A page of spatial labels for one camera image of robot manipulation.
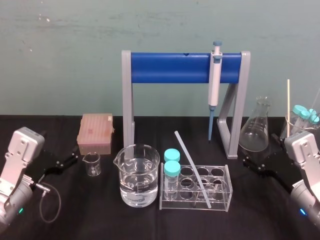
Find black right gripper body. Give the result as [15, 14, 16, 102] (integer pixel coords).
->
[270, 133, 301, 192]

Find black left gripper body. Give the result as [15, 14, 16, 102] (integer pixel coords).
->
[22, 147, 56, 186]

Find clear glass stirring rod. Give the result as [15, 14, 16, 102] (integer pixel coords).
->
[174, 130, 213, 209]

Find thin clear glass rod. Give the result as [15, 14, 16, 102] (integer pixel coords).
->
[311, 87, 320, 111]

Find small glass beaker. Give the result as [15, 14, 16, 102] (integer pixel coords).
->
[81, 152, 102, 178]

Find glass conical flask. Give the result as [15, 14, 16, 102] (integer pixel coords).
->
[238, 95, 273, 153]

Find translucent pipette tip box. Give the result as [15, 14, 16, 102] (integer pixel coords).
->
[76, 113, 115, 157]

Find glass beaker holding tubes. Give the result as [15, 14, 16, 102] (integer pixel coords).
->
[279, 113, 320, 141]

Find clear acrylic tube rack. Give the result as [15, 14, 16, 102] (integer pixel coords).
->
[157, 162, 234, 212]

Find teal capped sample tube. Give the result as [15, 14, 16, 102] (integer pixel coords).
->
[163, 148, 182, 166]
[292, 104, 309, 129]
[163, 160, 182, 201]
[307, 108, 319, 127]
[299, 109, 314, 128]

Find black table cloth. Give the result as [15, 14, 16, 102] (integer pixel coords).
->
[0, 114, 320, 240]

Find thin wooden stick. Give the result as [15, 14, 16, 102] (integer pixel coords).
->
[286, 79, 292, 137]

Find large glass beaker with water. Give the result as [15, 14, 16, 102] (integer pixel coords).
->
[112, 143, 161, 208]

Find white and blue pipette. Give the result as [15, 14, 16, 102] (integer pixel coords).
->
[207, 40, 224, 144]

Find blue and grey pipette stand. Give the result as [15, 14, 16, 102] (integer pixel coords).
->
[121, 49, 251, 160]

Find thin dark gripper cable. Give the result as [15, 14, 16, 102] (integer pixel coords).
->
[34, 183, 63, 224]

